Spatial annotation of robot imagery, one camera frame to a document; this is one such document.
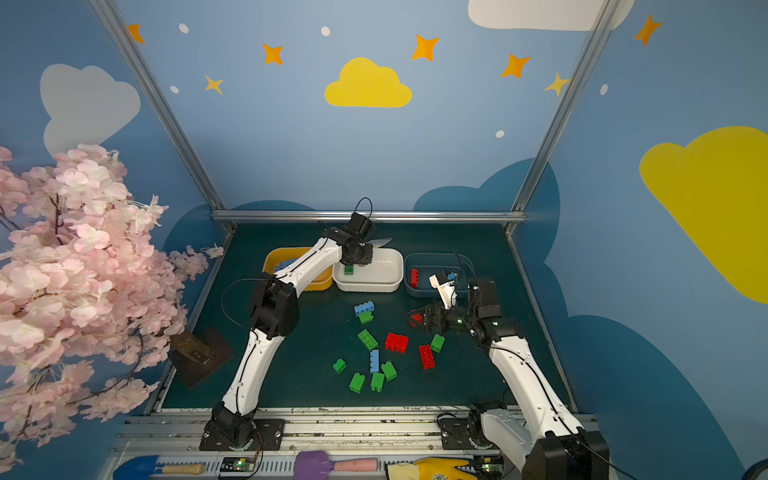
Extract red lego brick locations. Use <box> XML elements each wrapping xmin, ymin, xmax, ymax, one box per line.
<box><xmin>409</xmin><ymin>314</ymin><xmax>423</xmax><ymax>328</ymax></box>
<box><xmin>409</xmin><ymin>268</ymin><xmax>419</xmax><ymax>289</ymax></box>
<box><xmin>385</xmin><ymin>332</ymin><xmax>409</xmax><ymax>354</ymax></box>
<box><xmin>418</xmin><ymin>345</ymin><xmax>436</xmax><ymax>370</ymax></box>

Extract blue lego brick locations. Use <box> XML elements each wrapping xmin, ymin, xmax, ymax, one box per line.
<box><xmin>353</xmin><ymin>301</ymin><xmax>375</xmax><ymax>316</ymax></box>
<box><xmin>369</xmin><ymin>349</ymin><xmax>380</xmax><ymax>373</ymax></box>
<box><xmin>274</xmin><ymin>259</ymin><xmax>295</xmax><ymax>272</ymax></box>

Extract small green lego brick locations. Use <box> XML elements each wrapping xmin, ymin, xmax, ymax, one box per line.
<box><xmin>358</xmin><ymin>311</ymin><xmax>374</xmax><ymax>325</ymax></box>
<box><xmin>333</xmin><ymin>358</ymin><xmax>346</xmax><ymax>374</ymax></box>
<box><xmin>430</xmin><ymin>334</ymin><xmax>445</xmax><ymax>353</ymax></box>

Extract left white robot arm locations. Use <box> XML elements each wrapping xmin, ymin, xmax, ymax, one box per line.
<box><xmin>200</xmin><ymin>212</ymin><xmax>374</xmax><ymax>450</ymax></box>

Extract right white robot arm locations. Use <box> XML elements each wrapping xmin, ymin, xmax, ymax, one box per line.
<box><xmin>421</xmin><ymin>304</ymin><xmax>610</xmax><ymax>479</ymax></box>

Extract white plastic bin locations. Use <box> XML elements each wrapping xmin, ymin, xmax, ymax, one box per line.
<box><xmin>332</xmin><ymin>248</ymin><xmax>404</xmax><ymax>293</ymax></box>

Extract yellow plastic bin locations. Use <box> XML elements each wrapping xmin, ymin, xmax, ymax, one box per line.
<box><xmin>262</xmin><ymin>246</ymin><xmax>336</xmax><ymax>293</ymax></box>

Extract teal plastic bin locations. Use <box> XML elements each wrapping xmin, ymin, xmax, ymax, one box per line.
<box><xmin>404</xmin><ymin>252</ymin><xmax>474</xmax><ymax>299</ymax></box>

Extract purple toy shovel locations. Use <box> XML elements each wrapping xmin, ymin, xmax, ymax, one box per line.
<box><xmin>292</xmin><ymin>450</ymin><xmax>380</xmax><ymax>480</ymax></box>

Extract green circuit board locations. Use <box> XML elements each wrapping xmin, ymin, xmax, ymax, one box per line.
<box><xmin>218</xmin><ymin>457</ymin><xmax>257</xmax><ymax>478</ymax></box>

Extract pink cherry blossom tree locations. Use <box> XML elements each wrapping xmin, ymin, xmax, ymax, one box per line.
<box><xmin>1</xmin><ymin>144</ymin><xmax>224</xmax><ymax>471</ymax></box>

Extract blue toy shovel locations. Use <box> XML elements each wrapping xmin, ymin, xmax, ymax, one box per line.
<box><xmin>112</xmin><ymin>455</ymin><xmax>206</xmax><ymax>480</ymax></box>

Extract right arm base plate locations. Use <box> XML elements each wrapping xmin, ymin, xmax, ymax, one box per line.
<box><xmin>436</xmin><ymin>415</ymin><xmax>497</xmax><ymax>450</ymax></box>

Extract horizontal metal frame bar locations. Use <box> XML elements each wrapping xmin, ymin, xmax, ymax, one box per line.
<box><xmin>211</xmin><ymin>210</ymin><xmax>526</xmax><ymax>224</ymax></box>

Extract dark tree base plate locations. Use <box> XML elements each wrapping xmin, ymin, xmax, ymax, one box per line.
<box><xmin>169</xmin><ymin>327</ymin><xmax>234</xmax><ymax>389</ymax></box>

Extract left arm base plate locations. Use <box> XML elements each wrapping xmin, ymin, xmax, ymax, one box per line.
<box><xmin>199</xmin><ymin>419</ymin><xmax>286</xmax><ymax>452</ymax></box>

